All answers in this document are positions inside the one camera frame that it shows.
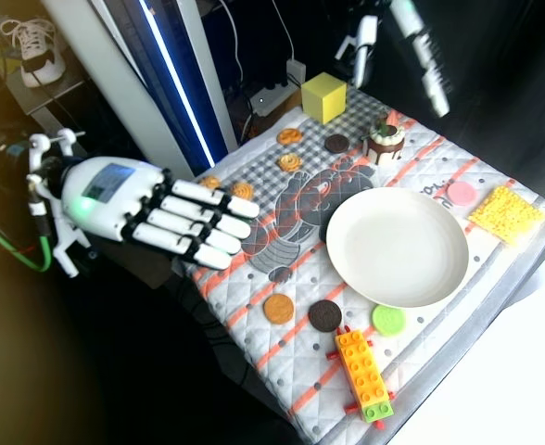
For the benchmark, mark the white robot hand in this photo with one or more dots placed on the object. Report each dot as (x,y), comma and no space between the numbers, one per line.
(427,69)
(110,204)

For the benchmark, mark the chocolate cupcake toy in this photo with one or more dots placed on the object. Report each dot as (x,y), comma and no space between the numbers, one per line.
(384,143)

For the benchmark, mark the cream round plate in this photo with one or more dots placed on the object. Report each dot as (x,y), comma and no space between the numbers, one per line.
(395,245)

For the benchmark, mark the golden flower-shaped cookie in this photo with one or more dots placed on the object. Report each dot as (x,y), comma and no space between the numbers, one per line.
(244,190)
(210,181)
(290,161)
(290,136)

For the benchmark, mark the yellow cube block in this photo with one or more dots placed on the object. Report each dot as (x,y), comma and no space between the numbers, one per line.
(323,99)

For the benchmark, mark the small dark chocolate sandwich cookie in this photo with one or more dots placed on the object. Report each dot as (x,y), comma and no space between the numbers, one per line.
(336,143)

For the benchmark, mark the grey shelf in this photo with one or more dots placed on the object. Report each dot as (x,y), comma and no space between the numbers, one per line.
(45,99)

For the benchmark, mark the pink round biscuit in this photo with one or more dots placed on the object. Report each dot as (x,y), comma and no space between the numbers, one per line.
(461,193)

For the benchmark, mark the white power adapter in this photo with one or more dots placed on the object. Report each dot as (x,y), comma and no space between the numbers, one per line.
(295,72)

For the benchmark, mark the blue glowing panel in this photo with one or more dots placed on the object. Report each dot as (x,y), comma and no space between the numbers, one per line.
(180,83)

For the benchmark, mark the white power strip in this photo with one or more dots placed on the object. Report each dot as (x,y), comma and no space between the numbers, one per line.
(272,99)

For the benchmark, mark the yellow square cracker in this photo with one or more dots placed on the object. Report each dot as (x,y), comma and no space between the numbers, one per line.
(506,214)

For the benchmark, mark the white sneaker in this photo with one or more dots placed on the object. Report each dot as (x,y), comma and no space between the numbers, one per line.
(38,46)

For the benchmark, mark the tan round biscuit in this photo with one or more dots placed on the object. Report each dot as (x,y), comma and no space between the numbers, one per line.
(278,308)

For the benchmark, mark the quilt with printed bear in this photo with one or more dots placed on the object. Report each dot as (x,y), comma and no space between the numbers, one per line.
(300,287)

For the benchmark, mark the large dark chocolate sandwich cookie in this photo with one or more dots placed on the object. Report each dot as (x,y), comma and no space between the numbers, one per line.
(325,315)

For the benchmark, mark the green round biscuit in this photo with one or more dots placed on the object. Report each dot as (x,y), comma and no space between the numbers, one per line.
(388,320)

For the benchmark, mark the orange and green brick block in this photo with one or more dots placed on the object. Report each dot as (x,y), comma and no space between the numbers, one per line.
(364,375)

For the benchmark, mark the white post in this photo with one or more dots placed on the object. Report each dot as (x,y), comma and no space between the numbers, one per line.
(110,79)

